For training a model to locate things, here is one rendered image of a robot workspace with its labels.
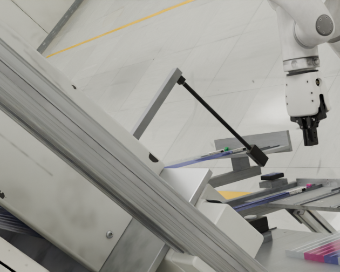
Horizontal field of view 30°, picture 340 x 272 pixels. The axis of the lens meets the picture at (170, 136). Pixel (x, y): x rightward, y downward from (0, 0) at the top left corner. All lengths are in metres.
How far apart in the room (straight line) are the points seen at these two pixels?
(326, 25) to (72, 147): 0.94
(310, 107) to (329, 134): 1.62
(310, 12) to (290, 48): 0.11
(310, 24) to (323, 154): 1.67
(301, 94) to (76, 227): 0.86
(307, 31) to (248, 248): 0.80
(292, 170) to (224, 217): 2.42
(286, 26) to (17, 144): 0.90
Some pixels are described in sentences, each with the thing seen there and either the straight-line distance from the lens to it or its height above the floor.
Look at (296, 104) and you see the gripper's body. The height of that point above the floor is 0.98.
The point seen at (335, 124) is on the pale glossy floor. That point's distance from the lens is 3.12.
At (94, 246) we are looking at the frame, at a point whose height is 1.41.
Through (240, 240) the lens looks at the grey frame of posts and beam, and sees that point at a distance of 0.68.
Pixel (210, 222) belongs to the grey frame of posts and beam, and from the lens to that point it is 0.65.
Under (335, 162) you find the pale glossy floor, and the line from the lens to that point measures 2.93.
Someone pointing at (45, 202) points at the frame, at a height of 1.49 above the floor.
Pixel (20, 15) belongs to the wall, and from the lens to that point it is 9.44.
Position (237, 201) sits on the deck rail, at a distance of 1.60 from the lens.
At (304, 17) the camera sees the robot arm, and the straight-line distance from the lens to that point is 1.40.
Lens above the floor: 1.73
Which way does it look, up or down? 24 degrees down
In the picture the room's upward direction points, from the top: 47 degrees counter-clockwise
